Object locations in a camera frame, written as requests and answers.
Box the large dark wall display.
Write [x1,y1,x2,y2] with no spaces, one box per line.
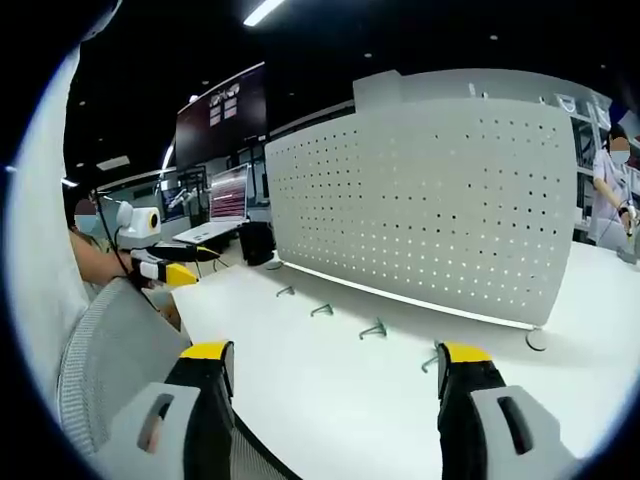
[173,61,270,172]

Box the person's white shirt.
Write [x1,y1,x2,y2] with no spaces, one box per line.
[7,42,91,381]

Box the black box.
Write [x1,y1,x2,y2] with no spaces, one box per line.
[238,222,277,267]

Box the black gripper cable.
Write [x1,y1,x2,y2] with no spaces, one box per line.
[94,190,134,276]

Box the ceiling light strip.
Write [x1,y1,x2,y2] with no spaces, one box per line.
[242,0,287,27]

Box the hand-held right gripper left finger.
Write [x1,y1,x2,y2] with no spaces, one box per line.
[92,339,237,480]

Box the open silver laptop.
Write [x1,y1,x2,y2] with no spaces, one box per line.
[172,162,252,246]

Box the white perforated mounting plate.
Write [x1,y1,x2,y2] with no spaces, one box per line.
[263,68,577,352]

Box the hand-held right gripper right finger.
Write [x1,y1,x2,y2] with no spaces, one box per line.
[434,340,597,480]

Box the grey mesh chair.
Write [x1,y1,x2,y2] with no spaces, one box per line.
[55,277,301,480]

